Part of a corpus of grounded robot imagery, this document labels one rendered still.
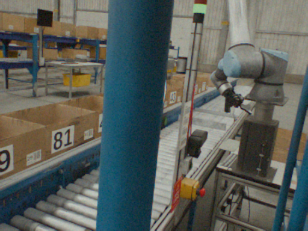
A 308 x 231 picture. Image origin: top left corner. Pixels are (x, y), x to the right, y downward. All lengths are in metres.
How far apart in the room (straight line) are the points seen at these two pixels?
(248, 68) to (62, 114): 1.10
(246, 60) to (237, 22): 0.25
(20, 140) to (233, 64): 1.10
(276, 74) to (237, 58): 0.24
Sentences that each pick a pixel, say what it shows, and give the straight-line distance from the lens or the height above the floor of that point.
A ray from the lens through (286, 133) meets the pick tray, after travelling 2.81.
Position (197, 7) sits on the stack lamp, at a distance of 1.25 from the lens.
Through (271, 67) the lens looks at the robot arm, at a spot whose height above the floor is 1.39.
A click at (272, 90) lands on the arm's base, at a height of 1.27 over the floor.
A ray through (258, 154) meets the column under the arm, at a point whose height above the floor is 0.89.
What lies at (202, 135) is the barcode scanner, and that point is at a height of 1.09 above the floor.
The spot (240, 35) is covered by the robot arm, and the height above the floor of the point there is 1.54.
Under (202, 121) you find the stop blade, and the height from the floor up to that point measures 0.78.
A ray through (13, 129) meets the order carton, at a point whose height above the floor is 1.00.
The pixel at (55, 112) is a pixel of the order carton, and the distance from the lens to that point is 1.91.
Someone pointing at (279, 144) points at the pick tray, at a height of 0.80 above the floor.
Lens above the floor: 1.46
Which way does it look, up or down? 14 degrees down
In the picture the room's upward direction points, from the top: 6 degrees clockwise
